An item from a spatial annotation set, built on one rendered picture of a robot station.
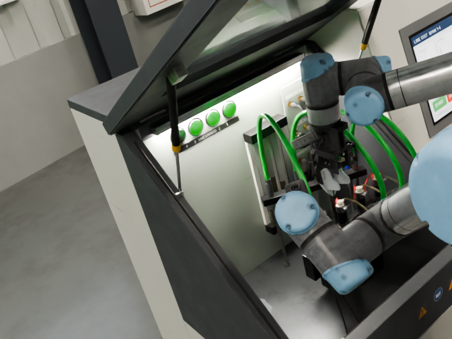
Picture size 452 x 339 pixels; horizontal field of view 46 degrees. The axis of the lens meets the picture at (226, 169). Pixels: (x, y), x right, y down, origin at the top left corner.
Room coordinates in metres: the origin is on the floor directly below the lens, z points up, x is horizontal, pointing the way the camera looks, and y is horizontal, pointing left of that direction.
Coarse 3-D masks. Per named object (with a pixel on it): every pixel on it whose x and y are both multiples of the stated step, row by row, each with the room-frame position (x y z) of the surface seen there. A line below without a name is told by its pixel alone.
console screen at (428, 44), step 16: (432, 16) 1.58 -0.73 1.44; (448, 16) 1.61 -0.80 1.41; (400, 32) 1.50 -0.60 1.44; (416, 32) 1.53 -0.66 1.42; (432, 32) 1.56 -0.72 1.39; (448, 32) 1.59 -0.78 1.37; (416, 48) 1.51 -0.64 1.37; (432, 48) 1.54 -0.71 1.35; (448, 48) 1.57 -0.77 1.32; (448, 96) 1.52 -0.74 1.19; (432, 112) 1.47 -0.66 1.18; (448, 112) 1.50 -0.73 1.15; (432, 128) 1.45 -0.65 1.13
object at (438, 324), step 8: (448, 312) 1.06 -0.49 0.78; (440, 320) 1.04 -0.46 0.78; (448, 320) 1.05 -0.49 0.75; (432, 328) 1.02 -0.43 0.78; (440, 328) 1.03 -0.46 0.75; (448, 328) 1.05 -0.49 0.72; (424, 336) 1.00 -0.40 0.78; (432, 336) 1.02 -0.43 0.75; (440, 336) 1.03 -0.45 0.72; (448, 336) 1.05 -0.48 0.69
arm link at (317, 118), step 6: (306, 108) 1.12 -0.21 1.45; (330, 108) 1.08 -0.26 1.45; (336, 108) 1.09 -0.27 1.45; (312, 114) 1.10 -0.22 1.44; (318, 114) 1.09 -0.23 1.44; (324, 114) 1.08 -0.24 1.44; (330, 114) 1.08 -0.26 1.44; (336, 114) 1.09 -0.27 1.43; (312, 120) 1.10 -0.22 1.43; (318, 120) 1.09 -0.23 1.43; (324, 120) 1.08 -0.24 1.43; (330, 120) 1.08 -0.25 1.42; (336, 120) 1.09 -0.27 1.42
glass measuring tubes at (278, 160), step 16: (272, 128) 1.44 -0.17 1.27; (256, 144) 1.42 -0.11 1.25; (272, 144) 1.45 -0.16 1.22; (256, 160) 1.42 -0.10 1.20; (272, 160) 1.47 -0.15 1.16; (288, 160) 1.47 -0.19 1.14; (256, 176) 1.43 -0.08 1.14; (272, 176) 1.43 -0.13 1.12; (288, 176) 1.47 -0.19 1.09; (272, 224) 1.42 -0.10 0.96
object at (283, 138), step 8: (272, 120) 1.18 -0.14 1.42; (256, 128) 1.33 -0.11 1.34; (280, 128) 1.15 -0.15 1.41; (280, 136) 1.12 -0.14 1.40; (288, 144) 1.10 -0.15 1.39; (288, 152) 1.08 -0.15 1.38; (264, 160) 1.35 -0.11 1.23; (296, 160) 1.06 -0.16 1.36; (264, 168) 1.36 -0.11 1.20; (296, 168) 1.05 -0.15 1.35; (264, 176) 1.36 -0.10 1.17; (304, 176) 1.03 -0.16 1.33
